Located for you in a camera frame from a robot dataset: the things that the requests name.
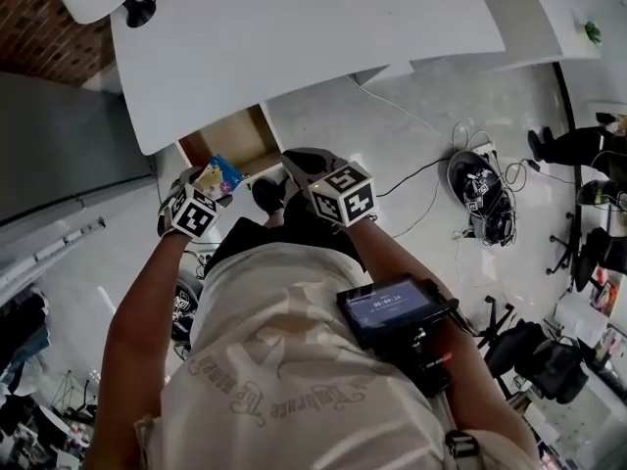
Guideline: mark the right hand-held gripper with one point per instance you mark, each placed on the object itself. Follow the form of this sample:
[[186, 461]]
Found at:
[[343, 196]]

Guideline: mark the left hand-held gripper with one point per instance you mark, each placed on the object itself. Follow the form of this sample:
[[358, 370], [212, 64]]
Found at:
[[193, 213]]

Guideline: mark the small colourful packet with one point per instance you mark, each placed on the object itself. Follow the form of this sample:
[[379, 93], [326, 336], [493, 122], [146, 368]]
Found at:
[[220, 174]]

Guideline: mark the white drawer with brown inside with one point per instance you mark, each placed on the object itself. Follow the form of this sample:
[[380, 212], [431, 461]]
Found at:
[[230, 140]]

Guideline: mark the person's right forearm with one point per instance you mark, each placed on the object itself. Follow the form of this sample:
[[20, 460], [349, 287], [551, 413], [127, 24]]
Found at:
[[382, 252]]

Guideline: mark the person's left forearm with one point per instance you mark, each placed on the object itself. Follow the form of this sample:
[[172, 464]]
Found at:
[[142, 311]]

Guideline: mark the person's left black shoe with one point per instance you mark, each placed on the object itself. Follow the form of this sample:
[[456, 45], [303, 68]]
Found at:
[[267, 194]]

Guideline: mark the person's black shorts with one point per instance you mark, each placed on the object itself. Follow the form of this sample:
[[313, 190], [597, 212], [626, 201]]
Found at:
[[255, 238]]

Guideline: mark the grey basin with gripper parts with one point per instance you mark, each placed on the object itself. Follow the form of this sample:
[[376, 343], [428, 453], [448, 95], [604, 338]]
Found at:
[[460, 169], [183, 301]]

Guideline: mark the white desk leg panel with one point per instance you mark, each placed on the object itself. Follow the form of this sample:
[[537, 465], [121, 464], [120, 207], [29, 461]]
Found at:
[[387, 71]]

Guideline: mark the grey metal cabinet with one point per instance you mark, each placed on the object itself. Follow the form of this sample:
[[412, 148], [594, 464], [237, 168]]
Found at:
[[63, 150]]

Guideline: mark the black waist-mounted screen device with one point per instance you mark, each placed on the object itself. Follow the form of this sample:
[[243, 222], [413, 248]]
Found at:
[[382, 306]]

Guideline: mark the white power strip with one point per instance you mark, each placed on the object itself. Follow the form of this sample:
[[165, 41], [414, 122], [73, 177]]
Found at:
[[485, 150]]

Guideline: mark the person's cream printed shirt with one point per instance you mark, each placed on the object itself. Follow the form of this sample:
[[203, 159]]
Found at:
[[274, 360]]

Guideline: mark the black power adapter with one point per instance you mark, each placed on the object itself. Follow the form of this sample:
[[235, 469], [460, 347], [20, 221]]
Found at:
[[534, 164]]

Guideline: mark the black office chair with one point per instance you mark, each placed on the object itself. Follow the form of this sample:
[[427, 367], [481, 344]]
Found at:
[[588, 262], [509, 350]]

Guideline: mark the black chair with green trim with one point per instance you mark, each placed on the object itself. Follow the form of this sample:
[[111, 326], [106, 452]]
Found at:
[[600, 194]]

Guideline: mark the white shelf unit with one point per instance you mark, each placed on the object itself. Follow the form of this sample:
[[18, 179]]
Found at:
[[563, 8]]

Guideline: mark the white cardboard box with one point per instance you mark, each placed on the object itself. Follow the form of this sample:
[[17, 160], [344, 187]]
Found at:
[[583, 314]]

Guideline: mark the small green potted plant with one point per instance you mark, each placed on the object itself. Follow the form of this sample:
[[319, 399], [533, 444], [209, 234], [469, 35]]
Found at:
[[593, 30]]

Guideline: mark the black bag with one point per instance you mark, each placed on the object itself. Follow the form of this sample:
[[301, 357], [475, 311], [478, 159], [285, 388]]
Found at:
[[558, 365]]

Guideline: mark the white metal rail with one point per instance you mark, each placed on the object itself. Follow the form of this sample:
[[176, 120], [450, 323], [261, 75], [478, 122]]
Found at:
[[54, 248]]

